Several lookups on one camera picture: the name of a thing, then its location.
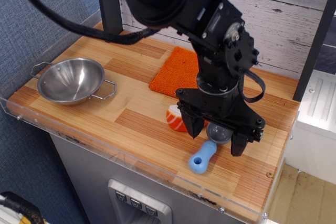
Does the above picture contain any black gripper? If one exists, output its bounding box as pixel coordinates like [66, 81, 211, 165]
[175, 77, 266, 157]

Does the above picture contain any blue and grey spoon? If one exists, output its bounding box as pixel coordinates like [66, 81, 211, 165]
[188, 123, 233, 174]

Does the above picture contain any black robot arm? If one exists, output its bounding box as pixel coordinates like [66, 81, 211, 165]
[126, 0, 266, 156]

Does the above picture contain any orange red cloth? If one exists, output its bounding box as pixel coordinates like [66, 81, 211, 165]
[149, 47, 198, 98]

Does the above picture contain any toy salmon sushi piece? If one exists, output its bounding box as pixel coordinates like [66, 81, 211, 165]
[165, 104, 209, 133]

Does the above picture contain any white ribbed side counter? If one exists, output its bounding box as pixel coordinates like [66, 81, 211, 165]
[285, 70, 335, 184]

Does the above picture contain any silver dispenser button panel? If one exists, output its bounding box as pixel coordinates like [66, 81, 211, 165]
[108, 179, 173, 223]

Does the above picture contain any grey toy fridge cabinet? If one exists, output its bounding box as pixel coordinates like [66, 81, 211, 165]
[51, 135, 240, 223]

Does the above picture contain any black and yellow object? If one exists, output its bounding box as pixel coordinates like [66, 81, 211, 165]
[1, 191, 47, 223]

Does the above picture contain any clear acrylic table guard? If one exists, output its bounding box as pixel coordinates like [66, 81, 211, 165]
[0, 10, 300, 222]

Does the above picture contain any dark right frame post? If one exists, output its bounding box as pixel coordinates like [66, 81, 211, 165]
[293, 0, 335, 102]

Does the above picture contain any dark frame post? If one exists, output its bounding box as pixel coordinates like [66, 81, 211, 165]
[99, 0, 123, 35]
[293, 0, 335, 102]

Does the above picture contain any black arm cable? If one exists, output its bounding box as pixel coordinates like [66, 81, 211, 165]
[9, 0, 161, 44]

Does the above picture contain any stainless steel bowl with handles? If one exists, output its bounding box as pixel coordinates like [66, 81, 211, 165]
[30, 58, 117, 105]

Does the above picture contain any dark left frame post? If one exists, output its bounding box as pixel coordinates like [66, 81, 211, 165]
[99, 0, 123, 35]

